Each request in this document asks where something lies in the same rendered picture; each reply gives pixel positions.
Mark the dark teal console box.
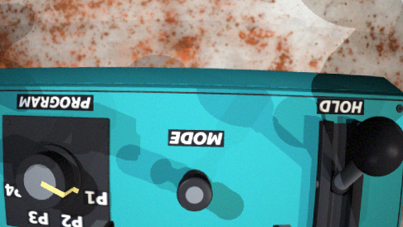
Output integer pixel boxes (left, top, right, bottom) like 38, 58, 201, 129
0, 67, 403, 227

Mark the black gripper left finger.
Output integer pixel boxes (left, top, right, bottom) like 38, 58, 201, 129
90, 220, 114, 227

